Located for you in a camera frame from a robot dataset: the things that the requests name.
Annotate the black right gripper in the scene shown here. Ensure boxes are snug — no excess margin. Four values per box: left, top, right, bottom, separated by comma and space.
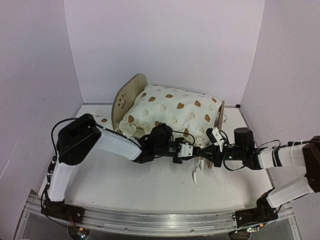
198, 144, 245, 169

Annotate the bear print cushion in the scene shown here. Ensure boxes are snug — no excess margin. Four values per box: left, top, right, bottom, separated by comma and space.
117, 83, 229, 192

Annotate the wooden pet bed frame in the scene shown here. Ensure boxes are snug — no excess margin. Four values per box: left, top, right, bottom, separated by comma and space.
111, 73, 226, 170

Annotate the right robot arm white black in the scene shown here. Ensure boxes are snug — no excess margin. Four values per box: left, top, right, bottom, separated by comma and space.
197, 127, 320, 229

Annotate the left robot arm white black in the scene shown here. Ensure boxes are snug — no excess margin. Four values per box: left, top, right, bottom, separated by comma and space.
41, 113, 201, 223

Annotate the small bear print pillow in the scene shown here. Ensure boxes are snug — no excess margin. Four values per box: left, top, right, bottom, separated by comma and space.
91, 112, 113, 130

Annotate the small circuit board with leds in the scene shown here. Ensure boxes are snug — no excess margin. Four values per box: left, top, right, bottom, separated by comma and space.
67, 225, 91, 240

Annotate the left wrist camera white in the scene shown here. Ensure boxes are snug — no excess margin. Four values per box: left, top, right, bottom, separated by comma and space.
177, 143, 202, 158

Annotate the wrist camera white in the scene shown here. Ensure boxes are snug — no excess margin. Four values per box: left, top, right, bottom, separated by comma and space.
177, 143, 202, 158
206, 127, 229, 153

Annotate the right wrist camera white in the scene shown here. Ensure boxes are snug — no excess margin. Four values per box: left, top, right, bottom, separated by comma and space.
206, 127, 229, 153

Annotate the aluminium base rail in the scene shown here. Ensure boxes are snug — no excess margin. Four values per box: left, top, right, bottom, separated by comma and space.
15, 193, 301, 239

